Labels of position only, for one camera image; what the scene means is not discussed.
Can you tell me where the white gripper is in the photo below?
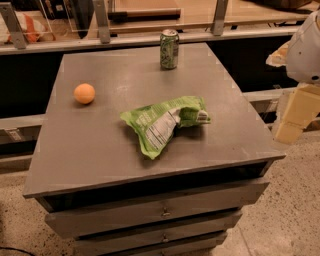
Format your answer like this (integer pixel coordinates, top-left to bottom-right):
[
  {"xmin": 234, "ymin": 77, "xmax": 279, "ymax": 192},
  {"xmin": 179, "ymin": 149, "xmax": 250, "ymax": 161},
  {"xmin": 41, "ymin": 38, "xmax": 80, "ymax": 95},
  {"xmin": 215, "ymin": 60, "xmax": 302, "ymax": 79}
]
[{"xmin": 266, "ymin": 10, "xmax": 320, "ymax": 144}]

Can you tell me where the green rice chip bag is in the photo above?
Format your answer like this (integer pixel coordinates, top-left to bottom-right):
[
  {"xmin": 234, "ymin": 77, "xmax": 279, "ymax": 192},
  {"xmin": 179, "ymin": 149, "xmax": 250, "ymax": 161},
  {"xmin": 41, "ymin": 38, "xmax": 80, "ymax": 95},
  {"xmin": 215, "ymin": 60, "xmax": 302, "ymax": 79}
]
[{"xmin": 120, "ymin": 96, "xmax": 211, "ymax": 160}]

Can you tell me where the orange white bag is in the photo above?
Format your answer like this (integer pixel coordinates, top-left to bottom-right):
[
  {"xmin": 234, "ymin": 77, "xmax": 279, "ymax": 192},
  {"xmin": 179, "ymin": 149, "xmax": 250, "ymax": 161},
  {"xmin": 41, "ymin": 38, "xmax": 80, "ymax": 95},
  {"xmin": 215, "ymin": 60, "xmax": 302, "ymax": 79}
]
[{"xmin": 0, "ymin": 12, "xmax": 47, "ymax": 43}]

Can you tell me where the green soda can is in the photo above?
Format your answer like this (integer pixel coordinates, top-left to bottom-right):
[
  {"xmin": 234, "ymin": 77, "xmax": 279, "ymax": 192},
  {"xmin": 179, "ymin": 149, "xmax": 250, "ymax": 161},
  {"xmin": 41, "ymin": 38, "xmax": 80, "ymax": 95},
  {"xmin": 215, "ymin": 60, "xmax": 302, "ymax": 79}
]
[{"xmin": 160, "ymin": 29, "xmax": 179, "ymax": 69}]

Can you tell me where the brown black cylinder bar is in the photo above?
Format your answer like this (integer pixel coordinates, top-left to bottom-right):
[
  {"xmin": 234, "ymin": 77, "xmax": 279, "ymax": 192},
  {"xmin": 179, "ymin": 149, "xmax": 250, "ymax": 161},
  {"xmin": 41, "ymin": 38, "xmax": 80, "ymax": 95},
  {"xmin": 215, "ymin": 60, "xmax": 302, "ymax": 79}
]
[{"xmin": 108, "ymin": 8, "xmax": 181, "ymax": 23}]

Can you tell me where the grey drawer cabinet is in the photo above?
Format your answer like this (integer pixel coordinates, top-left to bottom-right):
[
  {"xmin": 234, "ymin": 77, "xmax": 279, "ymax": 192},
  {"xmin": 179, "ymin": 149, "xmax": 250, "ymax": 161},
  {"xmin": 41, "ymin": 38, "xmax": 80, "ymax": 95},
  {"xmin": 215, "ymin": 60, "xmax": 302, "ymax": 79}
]
[{"xmin": 24, "ymin": 43, "xmax": 282, "ymax": 256}]

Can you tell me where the top drawer knob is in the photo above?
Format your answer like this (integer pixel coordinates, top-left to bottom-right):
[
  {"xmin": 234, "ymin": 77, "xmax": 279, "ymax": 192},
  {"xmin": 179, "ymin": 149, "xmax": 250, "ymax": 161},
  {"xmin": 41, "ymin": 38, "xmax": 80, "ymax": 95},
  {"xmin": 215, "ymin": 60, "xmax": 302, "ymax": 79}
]
[{"xmin": 161, "ymin": 207, "xmax": 171, "ymax": 218}]

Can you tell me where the drawer knob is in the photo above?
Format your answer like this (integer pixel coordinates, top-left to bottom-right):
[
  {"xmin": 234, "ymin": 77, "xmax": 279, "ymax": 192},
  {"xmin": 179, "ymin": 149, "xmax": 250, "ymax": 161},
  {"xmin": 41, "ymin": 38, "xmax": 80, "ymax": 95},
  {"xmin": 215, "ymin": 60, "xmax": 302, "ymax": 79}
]
[
  {"xmin": 161, "ymin": 207, "xmax": 171, "ymax": 218},
  {"xmin": 162, "ymin": 234, "xmax": 170, "ymax": 243}
]

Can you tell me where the grey metal railing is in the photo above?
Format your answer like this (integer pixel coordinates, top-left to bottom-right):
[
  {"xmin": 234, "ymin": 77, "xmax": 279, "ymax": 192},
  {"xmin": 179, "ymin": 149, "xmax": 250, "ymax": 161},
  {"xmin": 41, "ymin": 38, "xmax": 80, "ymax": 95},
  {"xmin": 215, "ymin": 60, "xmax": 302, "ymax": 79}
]
[{"xmin": 0, "ymin": 0, "xmax": 301, "ymax": 56}]

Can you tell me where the orange ball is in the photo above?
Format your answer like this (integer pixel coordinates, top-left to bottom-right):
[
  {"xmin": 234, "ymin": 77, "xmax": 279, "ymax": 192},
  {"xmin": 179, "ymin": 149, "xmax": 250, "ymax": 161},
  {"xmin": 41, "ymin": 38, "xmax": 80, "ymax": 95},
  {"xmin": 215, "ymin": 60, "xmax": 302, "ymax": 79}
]
[{"xmin": 73, "ymin": 83, "xmax": 95, "ymax": 104}]

